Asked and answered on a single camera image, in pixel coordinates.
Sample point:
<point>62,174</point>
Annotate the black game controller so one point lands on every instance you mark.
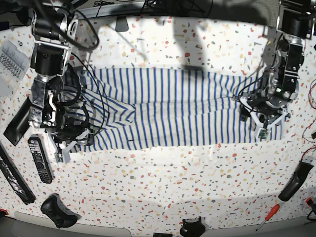
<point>52,210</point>

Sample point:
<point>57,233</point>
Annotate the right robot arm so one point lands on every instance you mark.
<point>56,86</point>

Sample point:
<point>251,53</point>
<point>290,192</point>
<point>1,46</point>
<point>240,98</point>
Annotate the clear plastic screw box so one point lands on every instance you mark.
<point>13,67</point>

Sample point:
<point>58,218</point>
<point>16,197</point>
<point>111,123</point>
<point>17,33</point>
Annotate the blue white striped t-shirt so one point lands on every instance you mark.
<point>134,109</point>

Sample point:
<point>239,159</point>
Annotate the black handheld grip device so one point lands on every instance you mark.
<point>298,178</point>

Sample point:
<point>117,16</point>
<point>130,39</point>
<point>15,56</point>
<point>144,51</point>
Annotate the red handled screwdriver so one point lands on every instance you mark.
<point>271,213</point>

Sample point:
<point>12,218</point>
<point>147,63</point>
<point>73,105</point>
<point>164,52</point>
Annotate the black cylindrical tube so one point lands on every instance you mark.
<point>19,124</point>

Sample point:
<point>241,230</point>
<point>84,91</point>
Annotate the grey table clamp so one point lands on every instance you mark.
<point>121,24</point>

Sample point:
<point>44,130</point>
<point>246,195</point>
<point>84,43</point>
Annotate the black TV remote control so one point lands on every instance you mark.
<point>41,162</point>

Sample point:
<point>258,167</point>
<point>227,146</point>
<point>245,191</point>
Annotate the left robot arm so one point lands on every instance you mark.
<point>296,22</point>

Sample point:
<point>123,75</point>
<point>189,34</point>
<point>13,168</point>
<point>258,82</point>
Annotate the long black bar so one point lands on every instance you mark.
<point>15,179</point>

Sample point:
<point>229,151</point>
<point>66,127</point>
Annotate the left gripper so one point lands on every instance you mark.
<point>266,111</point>

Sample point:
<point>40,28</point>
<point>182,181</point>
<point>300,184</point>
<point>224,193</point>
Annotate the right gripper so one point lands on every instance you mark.
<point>67,132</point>

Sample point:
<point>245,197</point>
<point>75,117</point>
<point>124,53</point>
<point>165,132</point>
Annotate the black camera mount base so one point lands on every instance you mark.
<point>192,228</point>

